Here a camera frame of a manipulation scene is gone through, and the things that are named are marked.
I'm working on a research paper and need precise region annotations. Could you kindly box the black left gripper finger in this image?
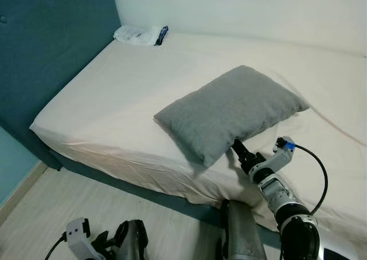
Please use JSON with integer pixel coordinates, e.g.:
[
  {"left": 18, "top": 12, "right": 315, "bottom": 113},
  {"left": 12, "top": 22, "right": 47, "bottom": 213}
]
[{"left": 112, "top": 220, "right": 131, "bottom": 247}]

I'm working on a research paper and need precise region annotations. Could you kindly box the grey fabric pillow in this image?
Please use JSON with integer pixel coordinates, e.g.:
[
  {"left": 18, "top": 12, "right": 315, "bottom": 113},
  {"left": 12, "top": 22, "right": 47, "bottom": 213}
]
[{"left": 154, "top": 65, "right": 311, "bottom": 169}]

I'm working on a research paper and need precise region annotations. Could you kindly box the grey left robot leg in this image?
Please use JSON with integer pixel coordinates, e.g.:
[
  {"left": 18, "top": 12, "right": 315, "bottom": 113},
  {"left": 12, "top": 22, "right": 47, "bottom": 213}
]
[{"left": 122, "top": 219, "right": 149, "bottom": 260}]

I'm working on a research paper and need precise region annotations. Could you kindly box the grey robot leg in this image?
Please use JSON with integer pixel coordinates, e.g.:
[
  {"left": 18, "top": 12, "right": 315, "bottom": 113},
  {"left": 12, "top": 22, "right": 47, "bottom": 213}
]
[
  {"left": 122, "top": 219, "right": 149, "bottom": 260},
  {"left": 220, "top": 199, "right": 268, "bottom": 260}
]

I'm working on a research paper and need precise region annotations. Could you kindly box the grey right robot leg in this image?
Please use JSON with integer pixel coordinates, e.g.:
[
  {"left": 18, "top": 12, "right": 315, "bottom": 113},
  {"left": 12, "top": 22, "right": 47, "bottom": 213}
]
[{"left": 220, "top": 199, "right": 268, "bottom": 260}]

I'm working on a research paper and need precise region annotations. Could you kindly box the light wooden baseboard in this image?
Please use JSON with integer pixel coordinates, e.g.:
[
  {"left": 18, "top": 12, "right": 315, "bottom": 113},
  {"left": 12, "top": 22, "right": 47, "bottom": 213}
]
[{"left": 0, "top": 161, "right": 50, "bottom": 226}]

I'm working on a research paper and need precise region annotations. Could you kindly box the white sheeted bed mattress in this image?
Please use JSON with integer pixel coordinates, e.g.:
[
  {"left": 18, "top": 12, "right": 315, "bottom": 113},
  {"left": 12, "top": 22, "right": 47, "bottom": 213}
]
[{"left": 30, "top": 31, "right": 367, "bottom": 245}]

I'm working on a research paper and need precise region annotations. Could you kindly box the clear plastic wipes packet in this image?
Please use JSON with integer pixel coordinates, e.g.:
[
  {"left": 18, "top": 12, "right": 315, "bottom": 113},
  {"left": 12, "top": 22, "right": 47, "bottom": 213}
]
[{"left": 113, "top": 25, "right": 169, "bottom": 47}]

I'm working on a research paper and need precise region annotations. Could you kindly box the teal padded headboard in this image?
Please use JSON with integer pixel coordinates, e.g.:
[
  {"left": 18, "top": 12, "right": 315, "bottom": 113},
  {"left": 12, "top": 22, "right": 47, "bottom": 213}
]
[{"left": 0, "top": 0, "right": 122, "bottom": 171}]

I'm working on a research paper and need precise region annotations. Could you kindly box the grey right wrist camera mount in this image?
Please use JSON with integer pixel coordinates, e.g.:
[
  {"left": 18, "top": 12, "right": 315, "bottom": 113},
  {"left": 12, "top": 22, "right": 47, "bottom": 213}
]
[{"left": 268, "top": 137, "right": 296, "bottom": 170}]

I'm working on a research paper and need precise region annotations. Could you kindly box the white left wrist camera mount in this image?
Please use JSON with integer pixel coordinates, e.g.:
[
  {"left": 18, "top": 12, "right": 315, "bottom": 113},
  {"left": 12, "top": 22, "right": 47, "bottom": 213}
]
[{"left": 65, "top": 218, "right": 99, "bottom": 260}]

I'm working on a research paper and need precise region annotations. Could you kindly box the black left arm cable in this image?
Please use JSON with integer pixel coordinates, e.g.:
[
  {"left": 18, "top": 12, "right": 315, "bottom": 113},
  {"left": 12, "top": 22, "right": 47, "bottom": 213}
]
[{"left": 44, "top": 231, "right": 69, "bottom": 260}]

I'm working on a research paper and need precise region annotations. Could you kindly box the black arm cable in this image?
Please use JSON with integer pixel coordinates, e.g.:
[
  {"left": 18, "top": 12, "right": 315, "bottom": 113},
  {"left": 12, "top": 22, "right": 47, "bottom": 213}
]
[
  {"left": 44, "top": 231, "right": 69, "bottom": 260},
  {"left": 291, "top": 144, "right": 329, "bottom": 216}
]

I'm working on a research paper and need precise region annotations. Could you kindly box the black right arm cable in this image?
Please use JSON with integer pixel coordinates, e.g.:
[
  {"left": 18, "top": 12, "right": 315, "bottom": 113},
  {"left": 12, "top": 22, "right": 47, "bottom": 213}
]
[{"left": 291, "top": 144, "right": 329, "bottom": 216}]

